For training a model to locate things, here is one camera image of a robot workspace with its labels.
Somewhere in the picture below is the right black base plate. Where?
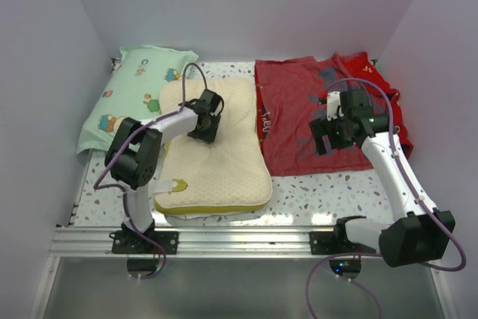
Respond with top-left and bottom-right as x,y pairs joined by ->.
308,231 -> 376,255

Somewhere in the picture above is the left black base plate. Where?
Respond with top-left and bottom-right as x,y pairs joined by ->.
108,229 -> 179,255

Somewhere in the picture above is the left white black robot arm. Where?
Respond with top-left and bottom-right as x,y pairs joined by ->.
94,89 -> 224,254

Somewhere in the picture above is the green cartoon pillow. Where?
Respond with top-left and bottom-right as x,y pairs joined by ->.
76,45 -> 199,154

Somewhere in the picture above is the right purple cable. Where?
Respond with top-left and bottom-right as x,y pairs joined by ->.
306,78 -> 468,319

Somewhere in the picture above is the cream quilted pillow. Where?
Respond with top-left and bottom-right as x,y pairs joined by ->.
152,78 -> 273,216

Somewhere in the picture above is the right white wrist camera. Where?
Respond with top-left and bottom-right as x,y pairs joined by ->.
321,91 -> 343,121

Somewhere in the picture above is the aluminium mounting rail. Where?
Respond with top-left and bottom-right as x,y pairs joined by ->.
48,226 -> 333,259

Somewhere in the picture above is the red pillowcase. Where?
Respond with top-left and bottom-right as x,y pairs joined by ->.
255,52 -> 414,176

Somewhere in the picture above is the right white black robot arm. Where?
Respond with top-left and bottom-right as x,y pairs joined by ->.
309,90 -> 456,267

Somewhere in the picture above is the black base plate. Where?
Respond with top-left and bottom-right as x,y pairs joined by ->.
308,231 -> 376,255
108,229 -> 179,255

